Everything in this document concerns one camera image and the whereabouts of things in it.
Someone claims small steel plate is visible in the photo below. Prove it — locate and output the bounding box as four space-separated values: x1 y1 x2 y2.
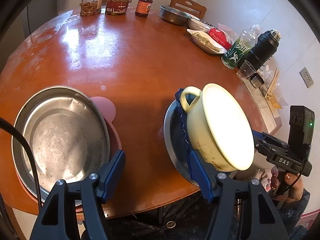
164 100 198 187

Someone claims white dish with seeds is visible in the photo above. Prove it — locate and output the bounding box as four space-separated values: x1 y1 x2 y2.
187 29 227 55

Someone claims brown sauce bottle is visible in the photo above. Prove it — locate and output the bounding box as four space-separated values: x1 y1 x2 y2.
135 0 153 17

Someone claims wooden rack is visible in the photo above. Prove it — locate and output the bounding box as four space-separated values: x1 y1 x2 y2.
264 68 282 109

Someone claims large steel plate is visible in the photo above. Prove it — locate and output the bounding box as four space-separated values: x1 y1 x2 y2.
14 86 110 201

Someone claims black cable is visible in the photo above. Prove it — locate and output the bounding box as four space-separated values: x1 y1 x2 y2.
0 117 42 212

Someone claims steel bowl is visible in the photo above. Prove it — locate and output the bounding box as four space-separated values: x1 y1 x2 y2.
160 5 191 26

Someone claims person's right hand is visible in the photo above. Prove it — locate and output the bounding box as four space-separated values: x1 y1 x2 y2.
252 166 304 204

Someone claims cream bowl with handle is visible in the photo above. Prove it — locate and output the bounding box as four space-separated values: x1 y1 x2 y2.
180 83 254 172

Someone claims black thermos flask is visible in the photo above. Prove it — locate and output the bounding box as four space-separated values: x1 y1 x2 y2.
238 29 281 70

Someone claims clear jar with snacks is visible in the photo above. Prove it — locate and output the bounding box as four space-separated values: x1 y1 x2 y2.
80 0 103 16

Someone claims black tracking camera box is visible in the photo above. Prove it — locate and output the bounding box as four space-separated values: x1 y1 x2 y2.
288 105 315 159

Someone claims red snack packet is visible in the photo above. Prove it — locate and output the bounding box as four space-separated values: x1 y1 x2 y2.
208 28 232 50

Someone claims green plastic bottle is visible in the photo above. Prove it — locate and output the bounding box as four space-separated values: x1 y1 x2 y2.
221 24 261 69

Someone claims clear plastic cup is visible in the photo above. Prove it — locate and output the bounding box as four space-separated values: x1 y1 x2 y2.
236 60 256 80

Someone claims wall power socket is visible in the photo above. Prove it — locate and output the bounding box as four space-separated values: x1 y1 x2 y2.
299 67 314 88

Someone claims pink bear-shaped plate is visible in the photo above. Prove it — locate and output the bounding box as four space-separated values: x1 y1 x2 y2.
11 96 122 203

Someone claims small dark cup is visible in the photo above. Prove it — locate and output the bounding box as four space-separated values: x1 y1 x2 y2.
249 73 264 88

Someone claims white ceramic bowl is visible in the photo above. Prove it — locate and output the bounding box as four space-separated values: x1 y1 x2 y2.
188 18 211 33

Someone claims red round tin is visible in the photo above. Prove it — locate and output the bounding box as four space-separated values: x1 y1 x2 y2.
105 0 131 16

